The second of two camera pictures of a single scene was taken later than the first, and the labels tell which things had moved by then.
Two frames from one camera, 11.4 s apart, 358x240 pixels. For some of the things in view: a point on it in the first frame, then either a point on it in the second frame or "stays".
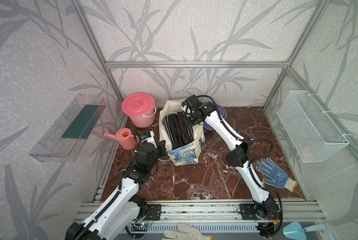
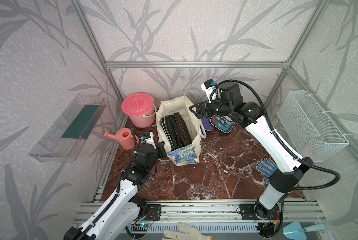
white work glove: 185,233 stays
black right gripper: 188,123 to 205,105
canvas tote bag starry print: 187,155 stays
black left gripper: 161,148 stays
